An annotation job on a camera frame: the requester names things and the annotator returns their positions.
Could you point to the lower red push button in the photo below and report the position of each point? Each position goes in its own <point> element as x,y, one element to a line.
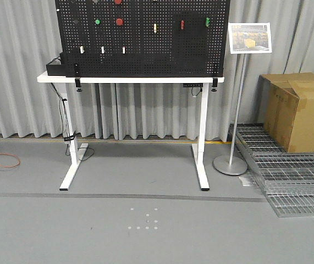
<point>119,21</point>

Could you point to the white height-adjustable desk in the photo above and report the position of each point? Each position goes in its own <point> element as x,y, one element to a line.
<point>198,148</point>

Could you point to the desk height control panel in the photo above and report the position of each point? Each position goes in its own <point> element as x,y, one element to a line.
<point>191,85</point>

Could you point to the right black pegboard clamp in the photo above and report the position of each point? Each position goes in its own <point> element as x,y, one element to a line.
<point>215,78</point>

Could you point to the black pegboard clamp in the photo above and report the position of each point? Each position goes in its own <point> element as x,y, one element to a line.
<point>77,78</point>
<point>215,78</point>

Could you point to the left black pegboard clamp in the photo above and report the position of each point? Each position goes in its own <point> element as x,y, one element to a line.
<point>77,78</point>

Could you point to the black perforated pegboard panel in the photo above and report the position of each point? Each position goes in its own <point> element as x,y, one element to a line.
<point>171,52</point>

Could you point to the black box on desk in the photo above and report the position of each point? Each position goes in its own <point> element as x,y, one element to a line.
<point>56,67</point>

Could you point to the silver sign stand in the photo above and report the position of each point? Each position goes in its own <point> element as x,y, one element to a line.
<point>245,39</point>

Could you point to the cardboard box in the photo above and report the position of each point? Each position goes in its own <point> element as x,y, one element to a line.
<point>290,111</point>

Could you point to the stacked metal floor gratings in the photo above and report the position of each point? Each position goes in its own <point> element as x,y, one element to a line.
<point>285,179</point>

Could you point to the green lever switch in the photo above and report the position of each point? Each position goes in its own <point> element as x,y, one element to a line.
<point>207,22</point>

